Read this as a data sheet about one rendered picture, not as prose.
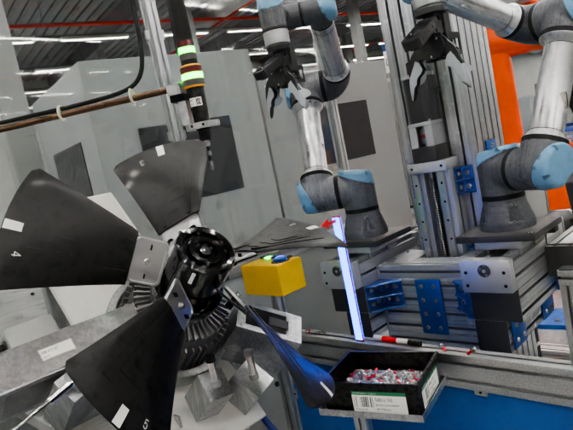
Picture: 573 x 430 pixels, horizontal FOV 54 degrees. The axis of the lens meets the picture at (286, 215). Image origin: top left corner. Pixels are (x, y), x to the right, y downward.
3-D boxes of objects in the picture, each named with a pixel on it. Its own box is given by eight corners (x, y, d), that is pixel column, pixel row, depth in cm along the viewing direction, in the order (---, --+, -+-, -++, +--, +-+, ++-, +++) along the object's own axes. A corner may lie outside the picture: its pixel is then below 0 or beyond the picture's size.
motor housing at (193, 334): (147, 397, 112) (164, 363, 104) (93, 308, 120) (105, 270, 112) (234, 351, 128) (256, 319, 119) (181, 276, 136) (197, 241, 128)
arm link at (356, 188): (378, 206, 187) (371, 165, 185) (338, 212, 190) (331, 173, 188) (379, 201, 199) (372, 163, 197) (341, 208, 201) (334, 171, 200)
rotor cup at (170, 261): (136, 286, 110) (153, 242, 102) (181, 250, 121) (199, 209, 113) (192, 333, 108) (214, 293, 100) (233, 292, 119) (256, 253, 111)
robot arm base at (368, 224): (361, 230, 206) (355, 204, 205) (396, 228, 195) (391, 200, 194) (336, 241, 195) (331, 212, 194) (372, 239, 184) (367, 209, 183)
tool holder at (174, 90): (172, 134, 112) (161, 84, 111) (184, 134, 119) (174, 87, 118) (214, 124, 110) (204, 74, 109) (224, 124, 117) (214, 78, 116)
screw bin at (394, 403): (324, 413, 121) (318, 382, 120) (353, 378, 135) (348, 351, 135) (424, 419, 110) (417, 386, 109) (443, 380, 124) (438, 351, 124)
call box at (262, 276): (246, 299, 168) (240, 264, 167) (270, 288, 175) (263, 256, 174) (284, 301, 156) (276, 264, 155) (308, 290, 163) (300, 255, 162)
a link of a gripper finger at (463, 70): (489, 75, 128) (461, 49, 131) (477, 77, 124) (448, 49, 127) (479, 86, 130) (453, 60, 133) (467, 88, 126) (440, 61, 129)
